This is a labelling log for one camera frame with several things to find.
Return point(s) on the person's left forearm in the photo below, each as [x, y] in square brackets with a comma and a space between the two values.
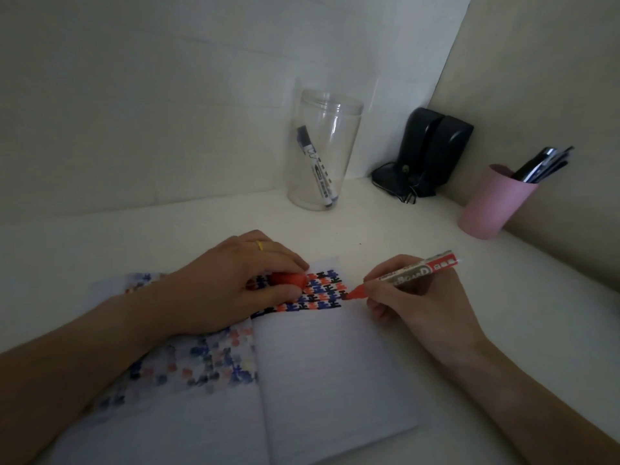
[63, 377]

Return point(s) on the person's right forearm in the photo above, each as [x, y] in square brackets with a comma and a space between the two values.
[533, 411]

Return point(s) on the red marker cap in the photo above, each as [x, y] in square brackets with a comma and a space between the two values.
[286, 280]

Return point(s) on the person's left thumb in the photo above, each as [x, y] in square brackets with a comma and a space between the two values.
[280, 301]

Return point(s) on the person's right thumb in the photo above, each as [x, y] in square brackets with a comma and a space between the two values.
[387, 294]

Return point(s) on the person's right hand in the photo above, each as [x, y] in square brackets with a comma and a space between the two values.
[431, 314]

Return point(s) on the red whiteboard marker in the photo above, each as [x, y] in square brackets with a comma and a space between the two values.
[411, 273]

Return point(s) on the black desktop speaker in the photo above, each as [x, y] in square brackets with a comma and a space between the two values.
[450, 150]
[419, 135]

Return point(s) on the bunch of dark pens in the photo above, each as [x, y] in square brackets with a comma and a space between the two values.
[540, 165]

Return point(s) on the pink pen cup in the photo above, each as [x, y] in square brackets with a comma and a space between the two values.
[491, 203]

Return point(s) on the clear plastic jar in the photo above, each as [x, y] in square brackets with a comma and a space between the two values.
[334, 140]

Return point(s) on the lined notebook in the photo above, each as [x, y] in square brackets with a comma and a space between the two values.
[319, 372]

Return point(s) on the person's left hand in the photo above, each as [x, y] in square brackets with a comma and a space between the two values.
[218, 290]

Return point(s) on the blue whiteboard marker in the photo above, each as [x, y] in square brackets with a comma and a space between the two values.
[317, 167]

